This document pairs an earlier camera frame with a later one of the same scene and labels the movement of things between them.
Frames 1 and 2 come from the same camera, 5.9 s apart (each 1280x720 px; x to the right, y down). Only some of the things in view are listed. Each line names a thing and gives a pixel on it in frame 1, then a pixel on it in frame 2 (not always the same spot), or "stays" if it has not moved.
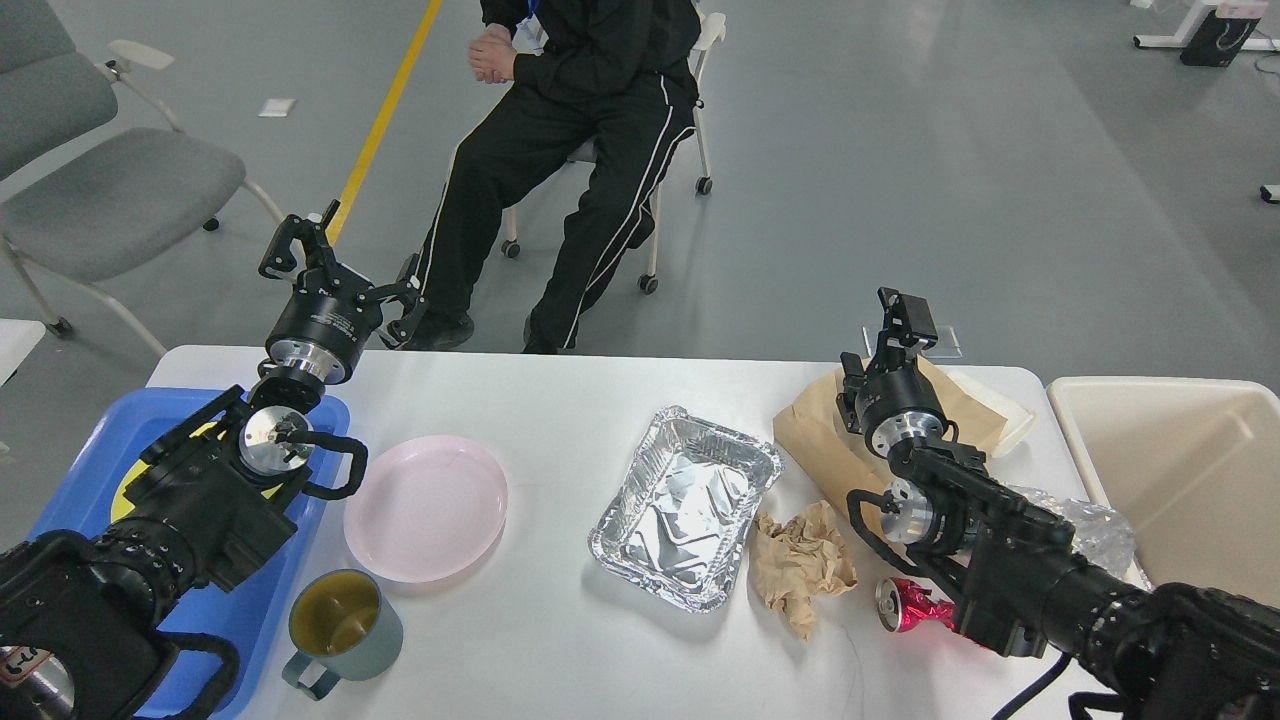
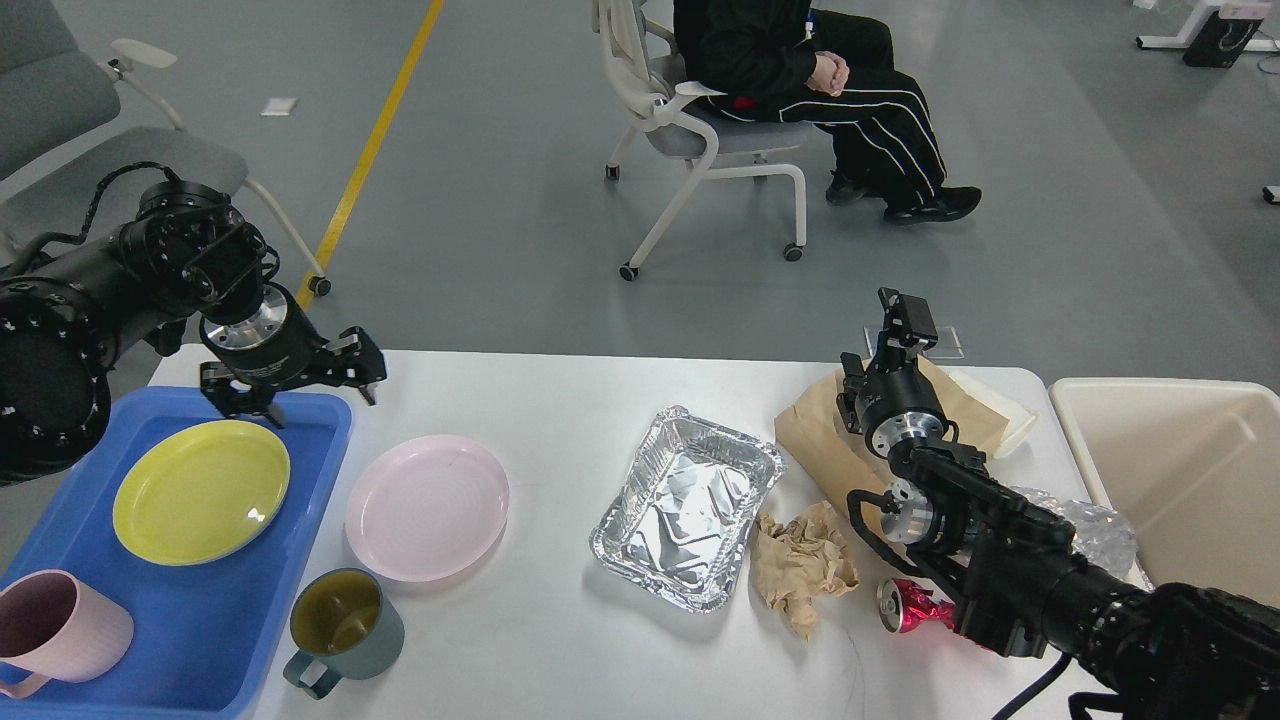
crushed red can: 901,603 stays
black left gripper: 321,331 → 275,346
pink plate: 426,508 stays
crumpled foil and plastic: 1100,533 stays
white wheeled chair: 707,29 → 645,74
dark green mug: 343,628 stays
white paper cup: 1017,418 stays
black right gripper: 894,402 stays
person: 618,75 → 780,61
